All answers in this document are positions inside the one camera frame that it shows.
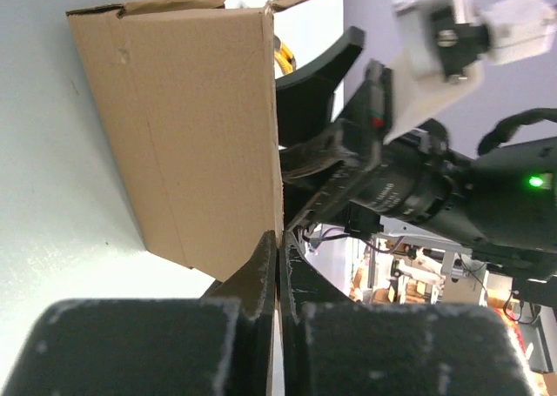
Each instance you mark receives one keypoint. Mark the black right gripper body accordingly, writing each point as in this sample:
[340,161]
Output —
[365,120]

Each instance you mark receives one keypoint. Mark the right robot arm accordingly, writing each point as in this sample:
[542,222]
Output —
[499,206]

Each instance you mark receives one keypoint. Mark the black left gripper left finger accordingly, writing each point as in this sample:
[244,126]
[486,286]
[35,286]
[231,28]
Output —
[219,344]

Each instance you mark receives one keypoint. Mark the yellow utility knife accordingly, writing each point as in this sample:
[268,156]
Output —
[284,59]

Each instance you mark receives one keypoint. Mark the brown cardboard express box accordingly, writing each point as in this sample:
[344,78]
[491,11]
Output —
[186,92]

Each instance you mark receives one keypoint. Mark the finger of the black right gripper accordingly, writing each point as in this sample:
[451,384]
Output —
[313,156]
[305,98]

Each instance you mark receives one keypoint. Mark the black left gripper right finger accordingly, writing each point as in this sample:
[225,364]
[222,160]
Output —
[335,346]

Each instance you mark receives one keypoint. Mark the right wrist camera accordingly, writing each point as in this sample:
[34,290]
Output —
[443,44]

